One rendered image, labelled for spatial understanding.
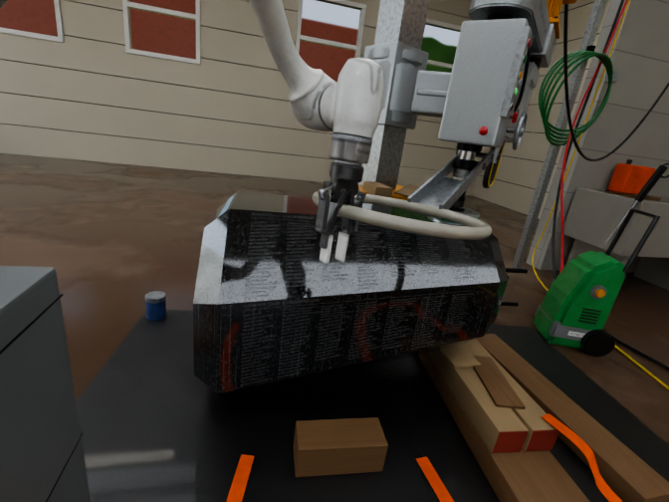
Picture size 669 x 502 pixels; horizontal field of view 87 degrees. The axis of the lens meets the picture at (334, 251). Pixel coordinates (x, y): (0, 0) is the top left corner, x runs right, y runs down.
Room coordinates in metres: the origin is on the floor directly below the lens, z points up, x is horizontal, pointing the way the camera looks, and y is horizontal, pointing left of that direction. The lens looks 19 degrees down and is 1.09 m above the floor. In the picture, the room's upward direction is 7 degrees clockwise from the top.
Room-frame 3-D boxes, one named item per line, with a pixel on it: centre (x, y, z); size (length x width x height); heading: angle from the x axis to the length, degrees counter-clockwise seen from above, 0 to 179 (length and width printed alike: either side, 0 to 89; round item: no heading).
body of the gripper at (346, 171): (0.81, 0.00, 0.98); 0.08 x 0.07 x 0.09; 134
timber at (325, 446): (0.92, -0.10, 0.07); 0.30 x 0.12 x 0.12; 102
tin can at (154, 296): (1.65, 0.92, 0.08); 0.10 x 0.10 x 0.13
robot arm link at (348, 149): (0.82, -0.01, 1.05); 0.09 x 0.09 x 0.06
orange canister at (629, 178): (3.44, -2.72, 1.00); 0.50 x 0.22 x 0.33; 105
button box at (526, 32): (1.41, -0.56, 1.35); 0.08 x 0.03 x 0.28; 149
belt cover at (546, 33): (1.83, -0.68, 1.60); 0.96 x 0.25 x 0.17; 149
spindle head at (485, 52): (1.59, -0.54, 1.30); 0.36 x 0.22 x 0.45; 149
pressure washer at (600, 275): (2.03, -1.56, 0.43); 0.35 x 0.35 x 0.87; 84
